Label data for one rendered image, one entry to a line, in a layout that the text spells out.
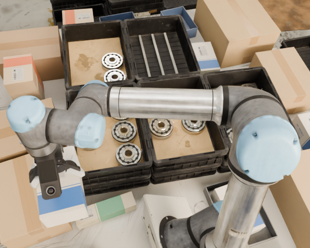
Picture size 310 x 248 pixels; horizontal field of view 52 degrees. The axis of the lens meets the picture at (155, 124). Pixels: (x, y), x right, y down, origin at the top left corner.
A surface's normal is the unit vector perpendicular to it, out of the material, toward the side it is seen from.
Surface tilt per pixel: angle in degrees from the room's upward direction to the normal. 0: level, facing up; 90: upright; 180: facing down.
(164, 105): 40
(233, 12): 0
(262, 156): 57
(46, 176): 30
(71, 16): 0
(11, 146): 0
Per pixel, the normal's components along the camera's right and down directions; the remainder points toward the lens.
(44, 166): 0.22, -0.05
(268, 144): -0.08, 0.43
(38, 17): 0.06, -0.53
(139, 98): -0.07, -0.22
